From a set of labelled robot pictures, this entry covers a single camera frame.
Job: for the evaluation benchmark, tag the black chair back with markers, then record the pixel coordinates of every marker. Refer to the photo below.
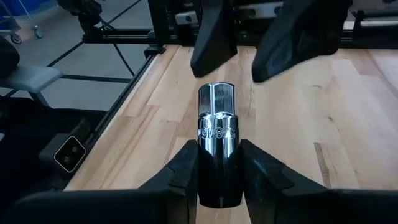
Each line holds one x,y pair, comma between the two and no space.
7,56

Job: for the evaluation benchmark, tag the black table-edge camera block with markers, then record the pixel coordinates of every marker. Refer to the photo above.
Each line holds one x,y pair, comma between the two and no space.
70,154

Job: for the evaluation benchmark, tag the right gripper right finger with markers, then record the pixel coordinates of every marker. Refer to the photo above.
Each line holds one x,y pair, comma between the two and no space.
311,207

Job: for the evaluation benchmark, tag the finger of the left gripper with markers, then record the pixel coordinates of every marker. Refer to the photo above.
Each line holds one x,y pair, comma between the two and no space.
214,37
298,37

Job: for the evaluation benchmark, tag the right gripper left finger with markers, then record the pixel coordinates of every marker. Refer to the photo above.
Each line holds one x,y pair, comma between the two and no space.
124,207

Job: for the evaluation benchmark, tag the metal cart with casters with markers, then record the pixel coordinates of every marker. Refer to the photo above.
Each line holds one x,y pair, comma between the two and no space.
14,38

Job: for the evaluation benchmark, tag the grey padded seat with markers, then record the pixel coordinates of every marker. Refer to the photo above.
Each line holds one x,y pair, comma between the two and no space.
28,77

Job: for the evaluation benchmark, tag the silver socket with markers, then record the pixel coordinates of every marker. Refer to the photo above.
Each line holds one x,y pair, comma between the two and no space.
219,140

